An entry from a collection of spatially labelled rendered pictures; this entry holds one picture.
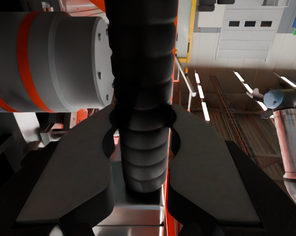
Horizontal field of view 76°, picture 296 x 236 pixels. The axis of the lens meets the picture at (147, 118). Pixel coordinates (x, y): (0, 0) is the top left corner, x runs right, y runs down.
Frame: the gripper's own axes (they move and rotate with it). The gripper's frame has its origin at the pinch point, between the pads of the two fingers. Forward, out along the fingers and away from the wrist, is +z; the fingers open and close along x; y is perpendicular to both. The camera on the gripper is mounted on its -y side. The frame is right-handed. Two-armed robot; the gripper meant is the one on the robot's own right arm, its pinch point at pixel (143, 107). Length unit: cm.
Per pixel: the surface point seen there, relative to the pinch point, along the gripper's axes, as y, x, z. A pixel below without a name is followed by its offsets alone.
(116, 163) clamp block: 7.0, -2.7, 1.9
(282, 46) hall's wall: 234, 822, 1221
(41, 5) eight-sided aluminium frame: -5.4, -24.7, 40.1
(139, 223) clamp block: 9.1, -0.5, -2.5
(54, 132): 15.8, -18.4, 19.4
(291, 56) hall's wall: 294, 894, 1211
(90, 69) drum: 0.7, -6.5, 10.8
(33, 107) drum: 6.0, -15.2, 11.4
